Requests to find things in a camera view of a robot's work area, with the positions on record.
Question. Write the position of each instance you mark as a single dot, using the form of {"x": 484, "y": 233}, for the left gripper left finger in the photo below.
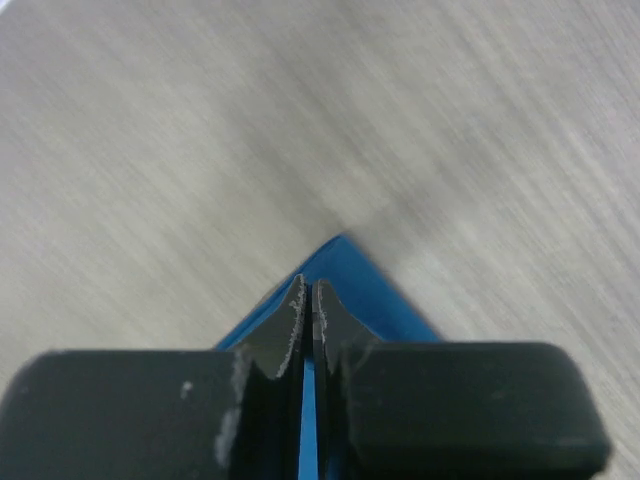
{"x": 230, "y": 413}

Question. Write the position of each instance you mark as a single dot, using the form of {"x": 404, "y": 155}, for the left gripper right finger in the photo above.
{"x": 443, "y": 410}

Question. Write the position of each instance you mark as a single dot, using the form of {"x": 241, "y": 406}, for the blue t shirt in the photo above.
{"x": 368, "y": 295}

